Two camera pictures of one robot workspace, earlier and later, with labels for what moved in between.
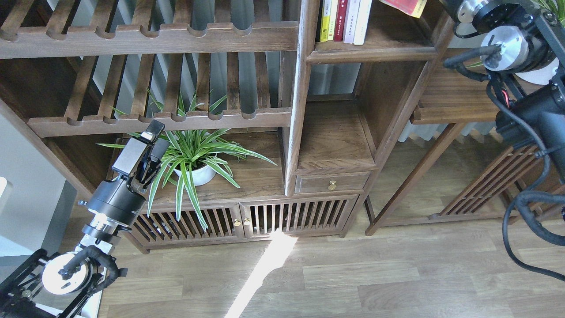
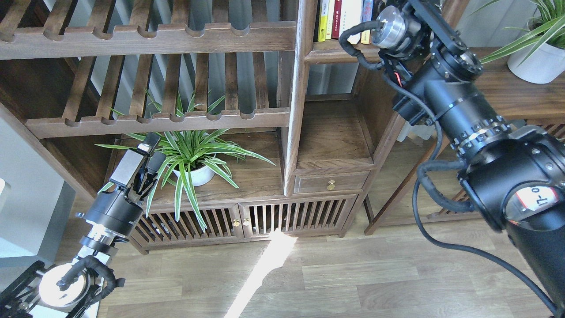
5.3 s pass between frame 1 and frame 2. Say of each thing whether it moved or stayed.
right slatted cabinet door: stayed
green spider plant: stayed
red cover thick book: moved
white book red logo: moved
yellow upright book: stayed
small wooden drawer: stayed
